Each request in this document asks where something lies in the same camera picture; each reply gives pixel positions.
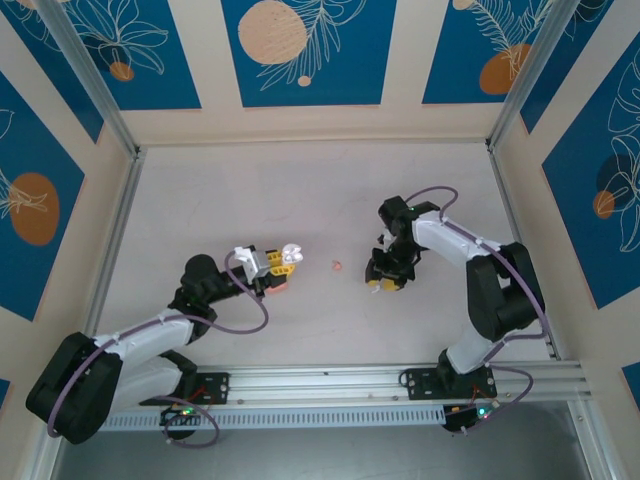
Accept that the controller board with green light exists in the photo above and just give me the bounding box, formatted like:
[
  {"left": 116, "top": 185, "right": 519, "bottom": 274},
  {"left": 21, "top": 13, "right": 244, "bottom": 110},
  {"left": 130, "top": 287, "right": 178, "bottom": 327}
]
[
  {"left": 159, "top": 405, "right": 201, "bottom": 426},
  {"left": 442, "top": 402, "right": 501, "bottom": 436}
]

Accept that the grey metal sheet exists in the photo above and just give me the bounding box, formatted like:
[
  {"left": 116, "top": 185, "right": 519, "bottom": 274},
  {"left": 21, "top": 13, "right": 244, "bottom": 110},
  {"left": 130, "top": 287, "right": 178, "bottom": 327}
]
[{"left": 49, "top": 402, "right": 616, "bottom": 480}]

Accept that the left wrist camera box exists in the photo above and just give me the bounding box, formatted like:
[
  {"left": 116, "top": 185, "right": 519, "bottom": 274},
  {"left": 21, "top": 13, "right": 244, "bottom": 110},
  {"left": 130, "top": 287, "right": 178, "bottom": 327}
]
[{"left": 233, "top": 244, "right": 274, "bottom": 279}]

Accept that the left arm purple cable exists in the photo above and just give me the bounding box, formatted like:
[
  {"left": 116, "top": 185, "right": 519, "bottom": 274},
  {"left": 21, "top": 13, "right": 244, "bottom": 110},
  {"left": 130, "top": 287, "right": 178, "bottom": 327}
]
[{"left": 47, "top": 249, "right": 274, "bottom": 449}]

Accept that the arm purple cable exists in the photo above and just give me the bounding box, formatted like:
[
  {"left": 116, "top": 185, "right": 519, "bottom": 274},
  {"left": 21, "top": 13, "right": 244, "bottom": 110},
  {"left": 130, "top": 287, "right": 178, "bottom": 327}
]
[
  {"left": 47, "top": 249, "right": 274, "bottom": 449},
  {"left": 407, "top": 185, "right": 549, "bottom": 436}
]

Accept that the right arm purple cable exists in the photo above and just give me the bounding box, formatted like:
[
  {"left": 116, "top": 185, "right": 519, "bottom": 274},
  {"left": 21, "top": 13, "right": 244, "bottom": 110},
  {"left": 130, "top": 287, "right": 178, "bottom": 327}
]
[{"left": 407, "top": 185, "right": 549, "bottom": 436}]

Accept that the aluminium side rail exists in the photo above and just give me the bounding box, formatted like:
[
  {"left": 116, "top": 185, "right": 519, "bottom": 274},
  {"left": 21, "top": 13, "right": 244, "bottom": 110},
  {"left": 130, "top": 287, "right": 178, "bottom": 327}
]
[
  {"left": 84, "top": 152, "right": 149, "bottom": 326},
  {"left": 487, "top": 142, "right": 564, "bottom": 362}
]

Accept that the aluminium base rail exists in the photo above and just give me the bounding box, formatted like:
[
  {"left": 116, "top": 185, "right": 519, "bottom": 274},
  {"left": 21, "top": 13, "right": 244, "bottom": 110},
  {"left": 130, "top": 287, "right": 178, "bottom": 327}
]
[{"left": 102, "top": 360, "right": 594, "bottom": 417}]

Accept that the grey slotted cable duct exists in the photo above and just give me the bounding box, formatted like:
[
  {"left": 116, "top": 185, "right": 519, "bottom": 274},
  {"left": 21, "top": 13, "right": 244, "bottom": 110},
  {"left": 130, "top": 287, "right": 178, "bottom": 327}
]
[{"left": 99, "top": 404, "right": 449, "bottom": 432}]

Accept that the blue floral wall panel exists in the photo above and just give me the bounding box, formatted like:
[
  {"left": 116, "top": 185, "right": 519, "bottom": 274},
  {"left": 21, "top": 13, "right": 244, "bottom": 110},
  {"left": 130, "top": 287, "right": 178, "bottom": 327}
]
[
  {"left": 542, "top": 47, "right": 640, "bottom": 311},
  {"left": 519, "top": 0, "right": 640, "bottom": 135},
  {"left": 54, "top": 0, "right": 202, "bottom": 112},
  {"left": 0, "top": 0, "right": 105, "bottom": 145},
  {"left": 0, "top": 72, "right": 86, "bottom": 322},
  {"left": 221, "top": 0, "right": 400, "bottom": 109},
  {"left": 421, "top": 0, "right": 556, "bottom": 106}
]

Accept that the aluminium frame post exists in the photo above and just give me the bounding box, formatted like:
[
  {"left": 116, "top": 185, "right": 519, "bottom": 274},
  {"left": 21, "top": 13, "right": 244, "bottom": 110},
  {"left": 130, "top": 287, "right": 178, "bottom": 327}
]
[
  {"left": 485, "top": 0, "right": 584, "bottom": 151},
  {"left": 34, "top": 0, "right": 147, "bottom": 162}
]

